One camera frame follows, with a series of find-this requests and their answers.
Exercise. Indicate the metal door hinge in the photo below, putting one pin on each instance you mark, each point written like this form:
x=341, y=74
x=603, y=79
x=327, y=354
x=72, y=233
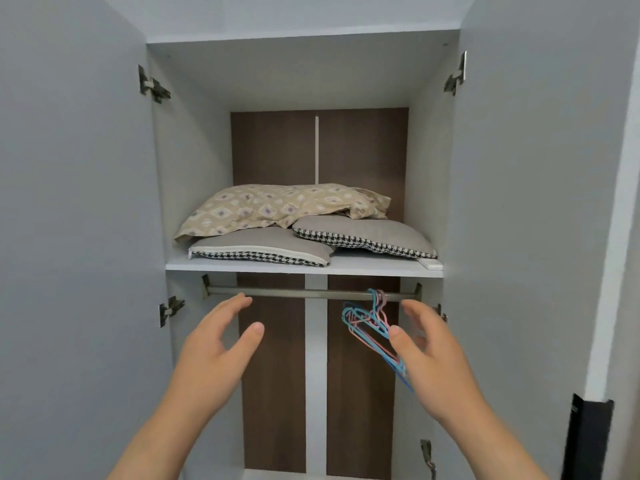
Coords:
x=170, y=310
x=457, y=77
x=441, y=312
x=427, y=457
x=150, y=86

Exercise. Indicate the beige diamond patterned pillow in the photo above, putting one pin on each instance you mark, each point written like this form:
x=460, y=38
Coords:
x=260, y=207

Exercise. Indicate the grey houndstooth cushion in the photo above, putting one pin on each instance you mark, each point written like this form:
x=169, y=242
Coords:
x=260, y=242
x=370, y=232

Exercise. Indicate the person's left hand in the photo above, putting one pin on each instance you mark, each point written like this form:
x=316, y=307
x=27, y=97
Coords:
x=205, y=369

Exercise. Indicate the person's right hand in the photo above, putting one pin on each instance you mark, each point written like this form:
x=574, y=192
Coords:
x=440, y=374

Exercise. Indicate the white wardrobe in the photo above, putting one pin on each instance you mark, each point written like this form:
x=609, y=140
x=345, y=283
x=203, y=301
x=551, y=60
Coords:
x=310, y=69

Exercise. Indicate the small white box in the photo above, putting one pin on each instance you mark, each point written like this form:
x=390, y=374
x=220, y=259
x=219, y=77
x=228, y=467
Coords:
x=431, y=264

